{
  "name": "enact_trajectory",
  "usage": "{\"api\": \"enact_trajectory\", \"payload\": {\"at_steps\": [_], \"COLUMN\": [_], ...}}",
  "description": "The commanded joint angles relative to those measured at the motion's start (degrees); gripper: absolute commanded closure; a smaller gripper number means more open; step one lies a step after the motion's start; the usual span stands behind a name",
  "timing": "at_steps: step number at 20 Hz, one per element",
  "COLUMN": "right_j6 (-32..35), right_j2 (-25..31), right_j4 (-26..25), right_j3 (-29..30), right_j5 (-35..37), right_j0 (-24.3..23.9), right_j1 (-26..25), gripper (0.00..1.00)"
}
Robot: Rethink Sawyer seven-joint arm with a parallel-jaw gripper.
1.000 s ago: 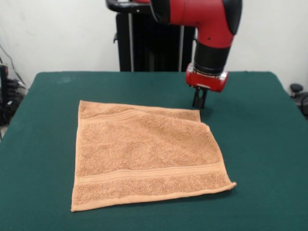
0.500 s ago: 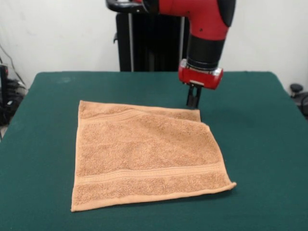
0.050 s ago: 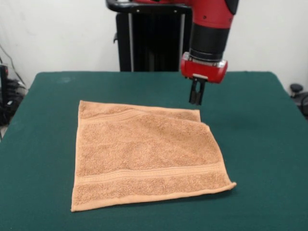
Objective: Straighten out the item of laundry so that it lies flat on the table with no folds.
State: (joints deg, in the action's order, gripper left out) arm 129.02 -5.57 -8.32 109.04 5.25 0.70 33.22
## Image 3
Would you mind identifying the grey wall cable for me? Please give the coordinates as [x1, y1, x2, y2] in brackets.
[0, 44, 27, 87]

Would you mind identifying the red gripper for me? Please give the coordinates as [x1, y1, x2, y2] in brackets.
[180, 52, 229, 106]

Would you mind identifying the dark green table cloth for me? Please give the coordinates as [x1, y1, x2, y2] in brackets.
[0, 71, 308, 231]

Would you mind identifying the tan terry cloth towel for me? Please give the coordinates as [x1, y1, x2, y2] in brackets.
[70, 100, 237, 213]

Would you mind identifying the black cable bundle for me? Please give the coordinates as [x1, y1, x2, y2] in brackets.
[6, 79, 29, 102]

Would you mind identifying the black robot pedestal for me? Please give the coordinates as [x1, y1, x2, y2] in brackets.
[105, 0, 194, 72]

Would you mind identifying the black electronics box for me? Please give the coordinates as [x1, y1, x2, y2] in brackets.
[0, 64, 10, 126]

